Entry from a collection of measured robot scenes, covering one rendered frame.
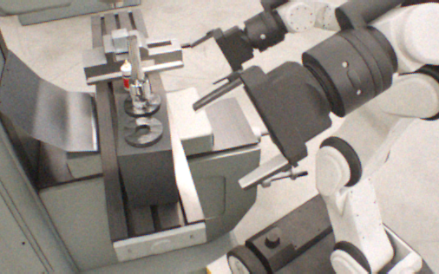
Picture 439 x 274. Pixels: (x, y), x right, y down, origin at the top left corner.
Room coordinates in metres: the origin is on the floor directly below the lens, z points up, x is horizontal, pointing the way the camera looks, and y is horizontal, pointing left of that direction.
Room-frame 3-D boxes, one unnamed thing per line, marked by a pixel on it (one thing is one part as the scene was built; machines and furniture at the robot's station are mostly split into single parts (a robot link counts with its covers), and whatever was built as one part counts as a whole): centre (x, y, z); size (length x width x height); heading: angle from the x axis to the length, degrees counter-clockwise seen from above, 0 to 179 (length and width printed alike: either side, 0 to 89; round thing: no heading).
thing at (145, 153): (0.71, 0.19, 1.06); 0.22 x 0.12 x 0.20; 10
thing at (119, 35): (1.21, 0.35, 1.07); 0.06 x 0.05 x 0.06; 18
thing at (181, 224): (1.10, 0.32, 0.92); 1.24 x 0.23 x 0.08; 16
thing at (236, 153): (1.05, 0.28, 0.46); 0.80 x 0.30 x 0.60; 106
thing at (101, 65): (1.22, 0.32, 1.01); 0.35 x 0.15 x 0.11; 108
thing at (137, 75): (0.76, 0.19, 1.28); 0.03 x 0.03 x 0.11
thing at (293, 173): (1.06, -0.24, 0.54); 0.22 x 0.06 x 0.06; 106
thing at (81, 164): (1.05, 0.30, 0.82); 0.50 x 0.35 x 0.12; 106
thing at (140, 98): (0.76, 0.19, 1.19); 0.05 x 0.05 x 0.06
